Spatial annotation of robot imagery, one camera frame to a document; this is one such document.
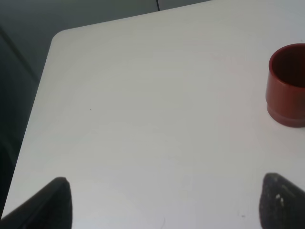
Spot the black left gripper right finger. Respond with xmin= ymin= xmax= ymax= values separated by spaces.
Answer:
xmin=259 ymin=173 xmax=305 ymax=229

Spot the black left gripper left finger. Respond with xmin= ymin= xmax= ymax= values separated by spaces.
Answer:
xmin=0 ymin=177 xmax=72 ymax=229

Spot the red plastic cup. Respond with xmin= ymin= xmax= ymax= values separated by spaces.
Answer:
xmin=265 ymin=43 xmax=305 ymax=128

